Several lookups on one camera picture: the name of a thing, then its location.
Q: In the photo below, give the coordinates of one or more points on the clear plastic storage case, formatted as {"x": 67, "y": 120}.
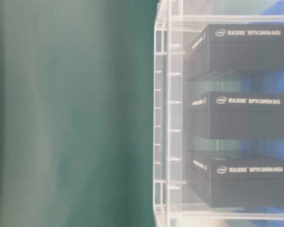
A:
{"x": 177, "y": 24}

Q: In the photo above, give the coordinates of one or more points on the green table cloth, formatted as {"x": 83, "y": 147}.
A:
{"x": 76, "y": 97}

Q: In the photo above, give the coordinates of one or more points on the black realsense box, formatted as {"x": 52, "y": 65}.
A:
{"x": 228, "y": 48}
{"x": 226, "y": 180}
{"x": 235, "y": 116}

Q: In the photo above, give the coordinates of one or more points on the blue liner sheet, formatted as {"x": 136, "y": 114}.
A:
{"x": 270, "y": 82}

